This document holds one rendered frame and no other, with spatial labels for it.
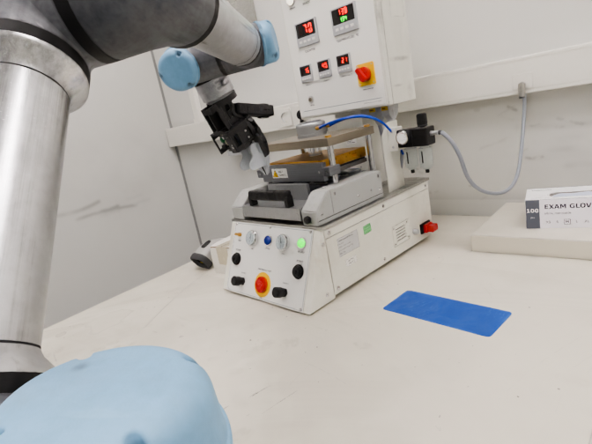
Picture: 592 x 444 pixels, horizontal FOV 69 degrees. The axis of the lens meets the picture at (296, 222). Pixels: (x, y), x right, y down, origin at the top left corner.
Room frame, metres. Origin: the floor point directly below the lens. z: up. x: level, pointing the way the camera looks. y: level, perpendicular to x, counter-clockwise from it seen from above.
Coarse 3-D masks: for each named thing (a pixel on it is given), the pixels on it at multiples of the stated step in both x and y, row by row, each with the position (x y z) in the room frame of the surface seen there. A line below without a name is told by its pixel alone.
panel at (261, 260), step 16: (240, 224) 1.13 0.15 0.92; (256, 224) 1.08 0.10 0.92; (240, 240) 1.11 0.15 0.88; (272, 240) 1.02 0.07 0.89; (304, 240) 0.93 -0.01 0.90; (240, 256) 1.09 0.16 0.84; (256, 256) 1.04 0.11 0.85; (272, 256) 1.00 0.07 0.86; (288, 256) 0.96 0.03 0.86; (304, 256) 0.92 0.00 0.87; (240, 272) 1.07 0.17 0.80; (256, 272) 1.03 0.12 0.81; (272, 272) 0.98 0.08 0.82; (288, 272) 0.94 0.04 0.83; (304, 272) 0.91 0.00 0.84; (240, 288) 1.05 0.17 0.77; (272, 288) 0.97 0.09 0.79; (288, 288) 0.93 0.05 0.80; (304, 288) 0.89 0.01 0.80; (288, 304) 0.91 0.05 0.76; (304, 304) 0.88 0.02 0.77
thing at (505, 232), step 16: (512, 208) 1.19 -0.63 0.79; (496, 224) 1.09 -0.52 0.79; (512, 224) 1.06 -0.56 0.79; (480, 240) 1.03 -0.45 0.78; (496, 240) 1.00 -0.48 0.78; (512, 240) 0.98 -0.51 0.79; (528, 240) 0.95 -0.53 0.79; (544, 240) 0.93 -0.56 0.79; (560, 240) 0.91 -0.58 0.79; (576, 240) 0.89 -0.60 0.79; (560, 256) 0.91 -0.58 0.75; (576, 256) 0.89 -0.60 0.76
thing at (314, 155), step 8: (304, 152) 1.28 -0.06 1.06; (312, 152) 1.15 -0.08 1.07; (320, 152) 1.15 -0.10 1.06; (336, 152) 1.13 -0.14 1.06; (344, 152) 1.09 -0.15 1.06; (352, 152) 1.11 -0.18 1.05; (360, 152) 1.13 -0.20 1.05; (280, 160) 1.19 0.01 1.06; (288, 160) 1.16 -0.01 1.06; (296, 160) 1.12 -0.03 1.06; (304, 160) 1.09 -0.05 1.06; (312, 160) 1.06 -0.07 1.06; (320, 160) 1.04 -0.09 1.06; (328, 160) 1.05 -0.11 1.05; (336, 160) 1.07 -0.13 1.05; (344, 160) 1.09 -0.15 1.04; (352, 160) 1.11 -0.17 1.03; (360, 160) 1.13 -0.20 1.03; (344, 168) 1.09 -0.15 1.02
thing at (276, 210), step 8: (272, 184) 1.13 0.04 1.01; (280, 184) 1.10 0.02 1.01; (288, 184) 1.08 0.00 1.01; (296, 184) 1.06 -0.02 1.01; (304, 184) 1.03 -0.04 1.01; (296, 192) 1.06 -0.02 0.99; (304, 192) 1.04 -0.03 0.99; (296, 200) 1.06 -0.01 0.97; (304, 200) 1.04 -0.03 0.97; (248, 208) 1.10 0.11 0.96; (256, 208) 1.08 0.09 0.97; (264, 208) 1.05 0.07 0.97; (272, 208) 1.03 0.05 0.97; (280, 208) 1.01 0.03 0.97; (288, 208) 0.99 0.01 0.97; (296, 208) 0.97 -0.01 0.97; (248, 216) 1.11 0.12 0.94; (256, 216) 1.08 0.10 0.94; (264, 216) 1.06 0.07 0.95; (272, 216) 1.03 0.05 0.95; (280, 216) 1.01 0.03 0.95; (288, 216) 0.99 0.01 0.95; (296, 216) 0.97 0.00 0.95
